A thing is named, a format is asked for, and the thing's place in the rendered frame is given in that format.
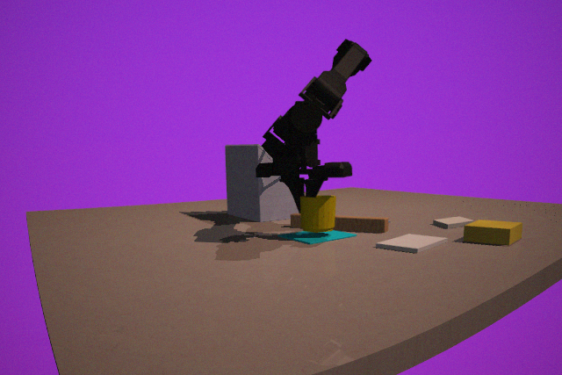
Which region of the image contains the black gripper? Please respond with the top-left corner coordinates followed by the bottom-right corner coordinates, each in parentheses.
top-left (256, 133), bottom-right (352, 213)

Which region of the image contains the yellow rectangular block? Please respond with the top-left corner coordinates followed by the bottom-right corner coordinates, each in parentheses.
top-left (464, 220), bottom-right (522, 245)

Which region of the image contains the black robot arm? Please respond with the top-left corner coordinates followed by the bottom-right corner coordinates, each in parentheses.
top-left (261, 39), bottom-right (371, 172)

